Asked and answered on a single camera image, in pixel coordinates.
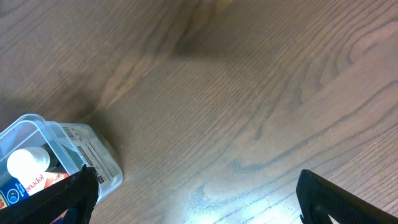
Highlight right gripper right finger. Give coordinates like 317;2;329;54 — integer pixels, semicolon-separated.
296;169;397;224

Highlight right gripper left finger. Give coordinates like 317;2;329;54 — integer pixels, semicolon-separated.
1;166;99;224

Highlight red Panadol ActiFast box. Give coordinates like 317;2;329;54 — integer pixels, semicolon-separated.
20;172;69;195

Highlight dark bottle white cap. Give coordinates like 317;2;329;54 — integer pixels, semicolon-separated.
7;147;65;192

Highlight blue Cool Fever box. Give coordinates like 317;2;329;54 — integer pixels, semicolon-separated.
0;178;29;209

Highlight clear plastic container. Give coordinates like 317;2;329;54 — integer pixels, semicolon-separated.
1;114;123;199

